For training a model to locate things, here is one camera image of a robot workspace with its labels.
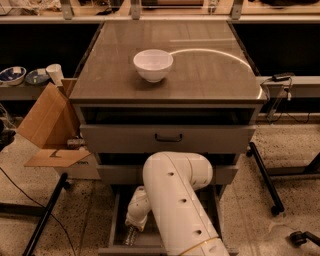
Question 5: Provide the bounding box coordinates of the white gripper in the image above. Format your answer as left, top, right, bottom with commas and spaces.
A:
125, 186, 151, 232

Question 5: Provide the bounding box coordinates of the clear plastic water bottle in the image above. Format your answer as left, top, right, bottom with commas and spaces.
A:
123, 225, 138, 246

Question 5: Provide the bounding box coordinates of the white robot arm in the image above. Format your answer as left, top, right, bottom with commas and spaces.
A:
125, 152, 230, 256

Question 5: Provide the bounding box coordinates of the grey top drawer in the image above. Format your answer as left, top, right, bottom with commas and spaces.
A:
80, 107, 255, 154

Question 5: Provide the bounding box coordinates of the grey drawer cabinet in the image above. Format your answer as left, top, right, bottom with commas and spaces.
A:
68, 20, 268, 198

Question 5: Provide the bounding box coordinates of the black left stand leg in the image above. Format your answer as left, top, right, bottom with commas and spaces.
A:
22, 173, 68, 256

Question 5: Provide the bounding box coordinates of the black stand leg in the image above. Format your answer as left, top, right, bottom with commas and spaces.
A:
247, 142, 284, 216
22, 173, 68, 256

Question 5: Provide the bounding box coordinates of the brown cardboard box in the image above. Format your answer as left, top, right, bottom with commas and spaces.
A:
17, 83, 99, 180

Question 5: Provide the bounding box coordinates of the black right stand leg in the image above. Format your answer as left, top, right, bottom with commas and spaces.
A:
247, 142, 284, 216

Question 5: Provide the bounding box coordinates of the white ceramic bowl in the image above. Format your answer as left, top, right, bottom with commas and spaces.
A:
133, 49, 174, 83

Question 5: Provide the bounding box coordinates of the white paper cup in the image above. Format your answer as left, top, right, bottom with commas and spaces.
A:
46, 64, 64, 85

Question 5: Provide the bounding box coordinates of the black caster wheel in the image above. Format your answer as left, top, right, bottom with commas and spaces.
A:
289, 231, 320, 247

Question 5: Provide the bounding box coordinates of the blue patterned bowl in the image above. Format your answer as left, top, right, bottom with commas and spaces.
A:
0, 66, 26, 86

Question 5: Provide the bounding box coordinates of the black power adapter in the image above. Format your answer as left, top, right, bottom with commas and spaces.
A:
272, 72, 294, 82

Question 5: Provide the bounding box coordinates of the black floor cable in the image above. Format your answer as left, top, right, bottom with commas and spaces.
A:
0, 166, 78, 256

